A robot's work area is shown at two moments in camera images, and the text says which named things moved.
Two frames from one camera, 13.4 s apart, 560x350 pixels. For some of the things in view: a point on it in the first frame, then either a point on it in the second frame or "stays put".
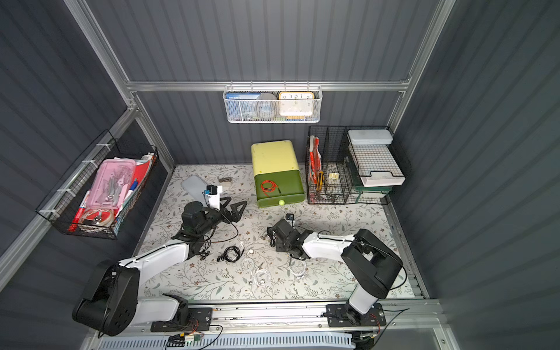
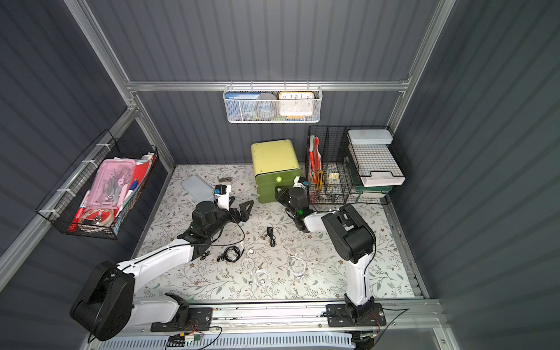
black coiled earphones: (224, 257) stays put
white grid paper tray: (375, 161) stays put
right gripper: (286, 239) → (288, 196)
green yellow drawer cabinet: (277, 179) stays put
